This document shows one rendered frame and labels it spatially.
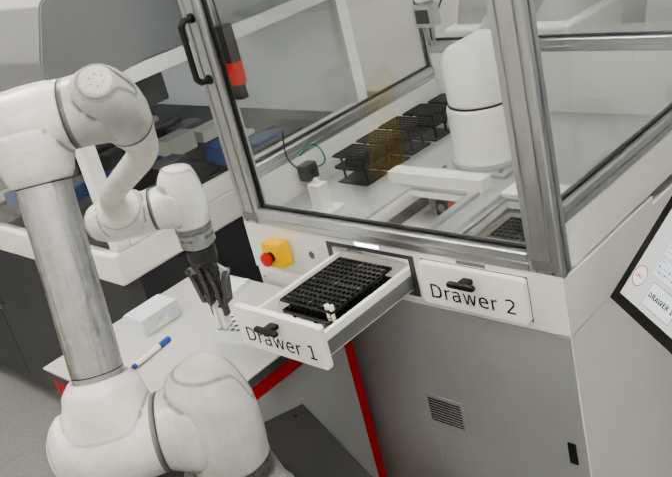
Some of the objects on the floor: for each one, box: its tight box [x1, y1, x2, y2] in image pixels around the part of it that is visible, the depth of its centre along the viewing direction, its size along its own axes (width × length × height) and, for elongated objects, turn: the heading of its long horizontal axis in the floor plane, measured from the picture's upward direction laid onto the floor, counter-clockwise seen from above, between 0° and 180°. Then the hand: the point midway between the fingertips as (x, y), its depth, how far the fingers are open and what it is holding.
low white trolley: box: [43, 272, 387, 477], centre depth 255 cm, size 58×62×76 cm
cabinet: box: [259, 266, 672, 477], centre depth 271 cm, size 95×103×80 cm
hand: (222, 314), depth 230 cm, fingers closed, pressing on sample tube
